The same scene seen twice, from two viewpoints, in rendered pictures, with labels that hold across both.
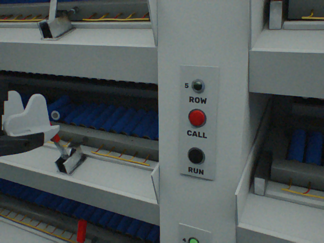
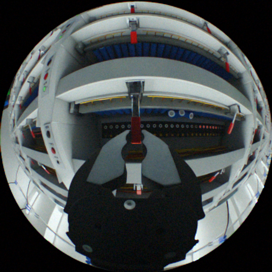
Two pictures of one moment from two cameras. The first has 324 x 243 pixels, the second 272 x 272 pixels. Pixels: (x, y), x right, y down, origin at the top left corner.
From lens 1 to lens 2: 0.41 m
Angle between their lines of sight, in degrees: 49
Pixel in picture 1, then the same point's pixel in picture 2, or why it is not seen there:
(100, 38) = not seen: hidden behind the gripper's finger
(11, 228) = (203, 42)
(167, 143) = (57, 136)
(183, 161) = (50, 130)
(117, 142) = (107, 107)
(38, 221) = (188, 42)
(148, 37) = not seen: hidden behind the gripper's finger
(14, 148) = (73, 192)
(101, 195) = (90, 76)
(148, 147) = (86, 111)
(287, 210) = not seen: hidden behind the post
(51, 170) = (152, 80)
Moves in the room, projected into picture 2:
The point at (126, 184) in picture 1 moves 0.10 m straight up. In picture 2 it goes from (78, 92) to (85, 143)
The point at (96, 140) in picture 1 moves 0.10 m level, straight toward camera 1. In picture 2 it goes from (126, 103) to (77, 111)
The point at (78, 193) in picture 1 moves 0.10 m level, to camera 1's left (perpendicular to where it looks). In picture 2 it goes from (118, 66) to (190, 58)
